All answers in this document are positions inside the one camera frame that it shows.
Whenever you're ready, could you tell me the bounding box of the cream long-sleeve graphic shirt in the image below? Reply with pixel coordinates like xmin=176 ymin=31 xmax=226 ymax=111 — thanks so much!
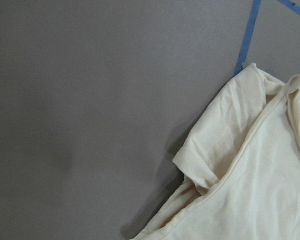
xmin=136 ymin=64 xmax=300 ymax=240

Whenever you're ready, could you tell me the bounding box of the blue tape line lengthwise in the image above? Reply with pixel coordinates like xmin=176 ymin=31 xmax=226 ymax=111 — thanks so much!
xmin=233 ymin=0 xmax=261 ymax=76

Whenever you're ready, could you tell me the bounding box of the blue tape line crosswise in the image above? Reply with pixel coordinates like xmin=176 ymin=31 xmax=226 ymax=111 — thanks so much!
xmin=278 ymin=0 xmax=300 ymax=16

